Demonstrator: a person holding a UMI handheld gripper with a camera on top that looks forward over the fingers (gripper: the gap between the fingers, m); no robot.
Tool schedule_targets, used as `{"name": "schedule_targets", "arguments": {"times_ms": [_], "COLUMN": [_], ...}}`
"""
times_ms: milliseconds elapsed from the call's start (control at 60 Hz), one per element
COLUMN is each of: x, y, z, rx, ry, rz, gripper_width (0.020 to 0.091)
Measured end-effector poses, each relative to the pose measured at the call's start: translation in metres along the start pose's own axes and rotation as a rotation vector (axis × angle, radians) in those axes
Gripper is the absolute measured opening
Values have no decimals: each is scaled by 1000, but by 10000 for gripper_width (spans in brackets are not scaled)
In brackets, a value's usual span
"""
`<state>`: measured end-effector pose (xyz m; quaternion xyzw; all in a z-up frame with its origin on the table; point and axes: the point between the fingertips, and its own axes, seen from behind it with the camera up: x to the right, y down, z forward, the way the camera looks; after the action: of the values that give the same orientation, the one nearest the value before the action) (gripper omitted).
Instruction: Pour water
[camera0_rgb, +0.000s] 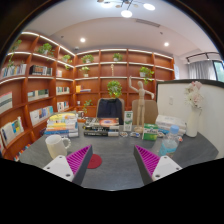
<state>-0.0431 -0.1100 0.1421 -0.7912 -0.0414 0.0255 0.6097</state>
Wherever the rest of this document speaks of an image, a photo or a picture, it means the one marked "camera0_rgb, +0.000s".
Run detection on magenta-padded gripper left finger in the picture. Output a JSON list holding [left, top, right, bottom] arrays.
[[42, 144, 94, 186]]

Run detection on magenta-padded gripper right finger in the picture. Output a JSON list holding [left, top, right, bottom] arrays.
[[133, 144, 183, 186]]

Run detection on clear water bottle blue cap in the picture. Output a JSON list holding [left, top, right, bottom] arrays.
[[159, 124, 181, 158]]

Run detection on flat round red coaster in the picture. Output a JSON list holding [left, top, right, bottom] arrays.
[[87, 153, 103, 170]]

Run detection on white ceramic mug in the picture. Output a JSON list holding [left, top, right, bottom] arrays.
[[44, 134, 72, 160]]

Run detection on green and white box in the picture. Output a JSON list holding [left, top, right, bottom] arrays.
[[142, 123, 160, 141]]

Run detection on stack of dark books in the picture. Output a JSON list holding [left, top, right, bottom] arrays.
[[82, 117, 120, 138]]

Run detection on stack of colourful books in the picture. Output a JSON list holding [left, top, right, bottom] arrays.
[[44, 112, 80, 138]]

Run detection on green and white carton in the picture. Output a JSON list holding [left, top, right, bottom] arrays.
[[123, 110, 134, 132]]

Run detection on stack of white packs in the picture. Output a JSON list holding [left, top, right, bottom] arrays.
[[155, 114, 188, 136]]

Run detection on tan chair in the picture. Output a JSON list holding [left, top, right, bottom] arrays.
[[131, 99, 159, 126]]

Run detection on white vase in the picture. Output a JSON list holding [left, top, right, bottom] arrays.
[[185, 106, 202, 138]]

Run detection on chair with dark jacket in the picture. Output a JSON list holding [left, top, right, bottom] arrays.
[[96, 97, 126, 125]]

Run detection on wooden artist mannequin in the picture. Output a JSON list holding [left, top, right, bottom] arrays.
[[128, 75, 155, 134]]

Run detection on pink and white flowers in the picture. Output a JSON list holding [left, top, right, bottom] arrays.
[[184, 80, 204, 111]]

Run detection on orange wooden shelf unit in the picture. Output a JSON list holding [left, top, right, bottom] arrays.
[[0, 30, 176, 161]]

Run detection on grey curtain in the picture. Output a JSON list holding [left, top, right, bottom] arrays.
[[187, 59, 218, 81]]

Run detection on window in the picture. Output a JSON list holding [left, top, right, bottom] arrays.
[[213, 60, 224, 83]]

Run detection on ceiling air vent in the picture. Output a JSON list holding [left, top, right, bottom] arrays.
[[134, 18, 161, 28]]

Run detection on ceiling lamp with round bulbs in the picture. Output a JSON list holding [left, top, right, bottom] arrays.
[[96, 0, 157, 19]]

